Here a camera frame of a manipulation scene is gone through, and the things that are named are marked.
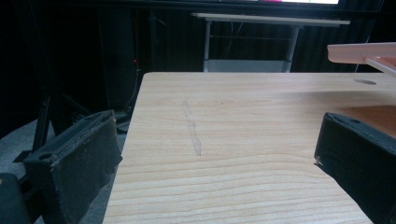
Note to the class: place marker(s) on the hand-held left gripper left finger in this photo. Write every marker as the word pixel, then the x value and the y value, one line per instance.
pixel 77 161

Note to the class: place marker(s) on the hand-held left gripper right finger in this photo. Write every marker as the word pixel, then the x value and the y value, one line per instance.
pixel 361 152

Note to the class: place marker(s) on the black metal stand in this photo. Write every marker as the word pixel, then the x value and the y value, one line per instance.
pixel 42 127

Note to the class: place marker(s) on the pink plastic rack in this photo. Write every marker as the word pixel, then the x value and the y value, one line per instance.
pixel 365 53

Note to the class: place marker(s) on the white metal-frame table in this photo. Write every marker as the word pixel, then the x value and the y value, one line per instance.
pixel 249 43

